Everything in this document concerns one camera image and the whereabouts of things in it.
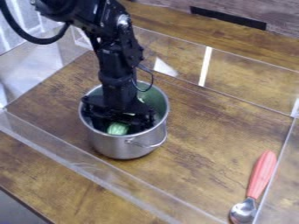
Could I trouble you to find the silver metal pot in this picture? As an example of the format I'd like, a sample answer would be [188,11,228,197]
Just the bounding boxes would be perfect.
[79,86,169,160]

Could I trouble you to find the red handled metal spoon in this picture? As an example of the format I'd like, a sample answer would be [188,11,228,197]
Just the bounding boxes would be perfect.
[228,150,276,224]

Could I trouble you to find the clear acrylic enclosure wall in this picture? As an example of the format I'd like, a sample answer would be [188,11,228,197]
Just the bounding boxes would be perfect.
[0,17,299,224]

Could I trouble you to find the black wall strip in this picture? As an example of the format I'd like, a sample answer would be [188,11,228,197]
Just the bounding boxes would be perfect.
[189,6,267,31]

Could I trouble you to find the green bumpy toy vegetable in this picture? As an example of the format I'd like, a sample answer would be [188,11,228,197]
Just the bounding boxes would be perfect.
[107,122,129,136]

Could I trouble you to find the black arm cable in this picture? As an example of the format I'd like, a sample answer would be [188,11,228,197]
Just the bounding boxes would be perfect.
[0,0,71,46]

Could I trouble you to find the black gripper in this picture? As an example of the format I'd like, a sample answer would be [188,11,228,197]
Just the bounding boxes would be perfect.
[79,71,157,134]

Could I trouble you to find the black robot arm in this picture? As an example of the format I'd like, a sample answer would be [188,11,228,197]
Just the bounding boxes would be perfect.
[33,0,155,132]

